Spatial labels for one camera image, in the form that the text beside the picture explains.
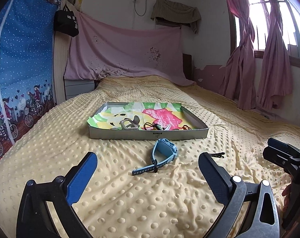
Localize silver metal hair clip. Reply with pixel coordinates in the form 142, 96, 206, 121
164, 124, 171, 131

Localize person's right hand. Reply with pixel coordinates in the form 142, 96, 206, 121
282, 184, 292, 212

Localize black hair clip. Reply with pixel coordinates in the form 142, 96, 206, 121
209, 152, 225, 158

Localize pink curtain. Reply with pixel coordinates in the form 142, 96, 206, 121
257, 0, 293, 111
219, 0, 256, 110

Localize grey cardboard box tray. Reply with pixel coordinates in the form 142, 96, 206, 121
88, 102, 209, 140

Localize light blue smart watch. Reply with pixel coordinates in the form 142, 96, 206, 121
132, 138, 178, 176

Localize colourful painted paper lining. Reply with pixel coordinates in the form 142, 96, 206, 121
87, 102, 196, 131

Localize grey bedside cabinet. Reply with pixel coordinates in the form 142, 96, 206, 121
65, 80, 95, 100

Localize pink sheet over headboard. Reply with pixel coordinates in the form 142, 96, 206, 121
64, 12, 194, 86

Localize blue patterned wardrobe cover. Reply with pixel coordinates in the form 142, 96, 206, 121
0, 0, 61, 160

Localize olive green cloth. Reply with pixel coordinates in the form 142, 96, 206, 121
150, 0, 201, 34

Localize black hair tie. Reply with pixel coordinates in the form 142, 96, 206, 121
142, 121, 158, 131

